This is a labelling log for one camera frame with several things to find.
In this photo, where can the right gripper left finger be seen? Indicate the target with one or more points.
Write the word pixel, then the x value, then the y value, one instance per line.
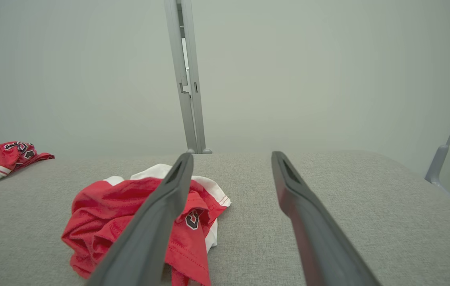
pixel 145 238

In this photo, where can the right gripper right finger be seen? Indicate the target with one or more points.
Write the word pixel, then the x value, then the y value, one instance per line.
pixel 320 238

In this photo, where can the red white-trimmed shorts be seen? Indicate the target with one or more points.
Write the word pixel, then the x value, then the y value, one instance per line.
pixel 97 214

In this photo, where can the grey metal partition post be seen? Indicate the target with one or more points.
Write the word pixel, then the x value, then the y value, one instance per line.
pixel 198 119

